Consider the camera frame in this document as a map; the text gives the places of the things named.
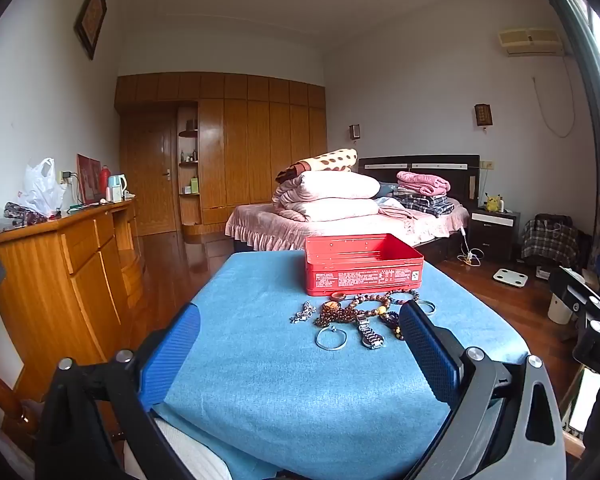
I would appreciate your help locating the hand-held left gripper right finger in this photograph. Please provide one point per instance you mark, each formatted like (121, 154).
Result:
(430, 355)

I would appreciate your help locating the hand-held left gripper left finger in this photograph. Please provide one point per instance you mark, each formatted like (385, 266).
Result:
(172, 355)

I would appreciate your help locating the silver bangle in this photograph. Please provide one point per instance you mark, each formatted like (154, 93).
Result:
(432, 305)
(318, 340)

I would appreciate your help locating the silver metal wristwatch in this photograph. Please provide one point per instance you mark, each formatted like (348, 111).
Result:
(371, 339)

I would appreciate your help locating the red tin box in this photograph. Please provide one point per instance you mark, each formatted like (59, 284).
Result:
(360, 280)

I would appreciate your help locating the white bin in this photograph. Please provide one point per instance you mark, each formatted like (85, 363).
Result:
(562, 310)

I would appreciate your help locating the plaid bag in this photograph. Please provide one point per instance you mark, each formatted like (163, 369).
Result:
(550, 242)

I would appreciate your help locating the white bathroom scale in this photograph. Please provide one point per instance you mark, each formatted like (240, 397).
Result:
(511, 278)

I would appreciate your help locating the dark nightstand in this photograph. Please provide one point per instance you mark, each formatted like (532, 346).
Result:
(492, 240)

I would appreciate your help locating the blue tablecloth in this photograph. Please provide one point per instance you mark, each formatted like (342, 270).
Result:
(280, 385)

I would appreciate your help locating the yellow plush toy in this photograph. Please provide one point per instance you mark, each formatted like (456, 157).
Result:
(492, 202)

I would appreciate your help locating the wooden sideboard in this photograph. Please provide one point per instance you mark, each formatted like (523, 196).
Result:
(80, 280)

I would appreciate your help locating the folded plaid clothes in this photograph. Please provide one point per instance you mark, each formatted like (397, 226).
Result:
(425, 205)

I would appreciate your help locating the bed with pink bedspread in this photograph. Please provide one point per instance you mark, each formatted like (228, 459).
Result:
(280, 230)

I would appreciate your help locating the green box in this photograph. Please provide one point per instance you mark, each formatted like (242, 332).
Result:
(194, 186)

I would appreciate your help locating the folded pink cloth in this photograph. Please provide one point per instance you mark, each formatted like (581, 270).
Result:
(422, 182)

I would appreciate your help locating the light blue kettle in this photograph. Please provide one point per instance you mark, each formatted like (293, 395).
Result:
(117, 187)

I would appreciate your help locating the wooden door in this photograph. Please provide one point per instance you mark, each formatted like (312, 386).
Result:
(147, 180)

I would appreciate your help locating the red thermos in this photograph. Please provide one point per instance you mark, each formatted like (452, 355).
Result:
(104, 182)

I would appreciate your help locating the pile of folded clothes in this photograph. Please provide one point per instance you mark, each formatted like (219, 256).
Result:
(430, 165)

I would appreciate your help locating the dark patterned cloth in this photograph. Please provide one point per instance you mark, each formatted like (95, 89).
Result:
(25, 215)

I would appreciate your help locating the wooden wardrobe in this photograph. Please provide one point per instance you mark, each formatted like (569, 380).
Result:
(260, 160)

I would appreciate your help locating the white plastic bag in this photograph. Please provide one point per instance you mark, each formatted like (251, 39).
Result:
(40, 185)

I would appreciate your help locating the spotted brown blanket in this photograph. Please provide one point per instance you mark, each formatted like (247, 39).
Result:
(330, 159)

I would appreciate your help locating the wooden chair post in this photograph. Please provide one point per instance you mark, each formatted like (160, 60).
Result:
(5, 400)

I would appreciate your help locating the dark window frame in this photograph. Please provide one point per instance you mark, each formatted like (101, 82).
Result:
(590, 85)

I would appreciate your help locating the brown wall ornament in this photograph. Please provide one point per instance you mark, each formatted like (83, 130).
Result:
(483, 115)

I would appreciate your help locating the red picture frame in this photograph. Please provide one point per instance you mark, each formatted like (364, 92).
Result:
(87, 180)

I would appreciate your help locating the wall socket with charger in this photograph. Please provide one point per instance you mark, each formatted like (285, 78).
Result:
(67, 176)

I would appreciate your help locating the small wall lamp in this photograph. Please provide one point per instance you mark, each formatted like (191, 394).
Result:
(354, 131)

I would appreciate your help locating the wall air conditioner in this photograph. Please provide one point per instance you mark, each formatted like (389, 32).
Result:
(530, 42)

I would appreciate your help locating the framed wall picture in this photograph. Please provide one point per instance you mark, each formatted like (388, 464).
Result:
(91, 15)

